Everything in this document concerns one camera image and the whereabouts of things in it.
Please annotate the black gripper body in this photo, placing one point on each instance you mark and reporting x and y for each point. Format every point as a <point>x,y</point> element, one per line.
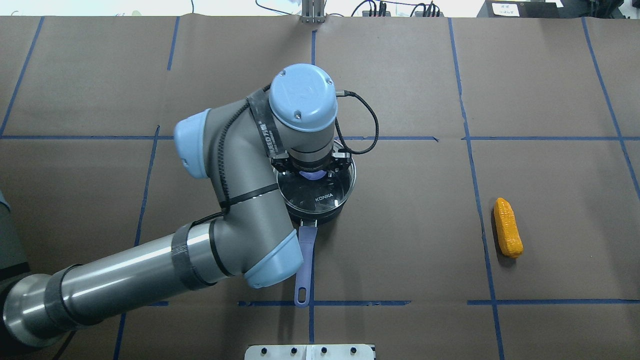
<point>281,163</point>

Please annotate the glass pot lid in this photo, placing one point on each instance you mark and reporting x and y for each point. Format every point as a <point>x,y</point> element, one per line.
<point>318,192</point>

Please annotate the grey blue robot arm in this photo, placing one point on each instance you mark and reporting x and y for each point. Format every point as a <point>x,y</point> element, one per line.
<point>241,147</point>

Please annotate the yellow corn cob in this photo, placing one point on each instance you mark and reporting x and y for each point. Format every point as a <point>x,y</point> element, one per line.
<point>507,231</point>

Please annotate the dark blue saucepan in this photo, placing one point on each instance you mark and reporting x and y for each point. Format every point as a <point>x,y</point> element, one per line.
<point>307,231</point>

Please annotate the aluminium frame post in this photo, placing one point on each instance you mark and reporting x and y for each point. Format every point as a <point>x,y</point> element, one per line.
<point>313,11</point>

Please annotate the white mounting post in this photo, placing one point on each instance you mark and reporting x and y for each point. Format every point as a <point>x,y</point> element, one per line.
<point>345,351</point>

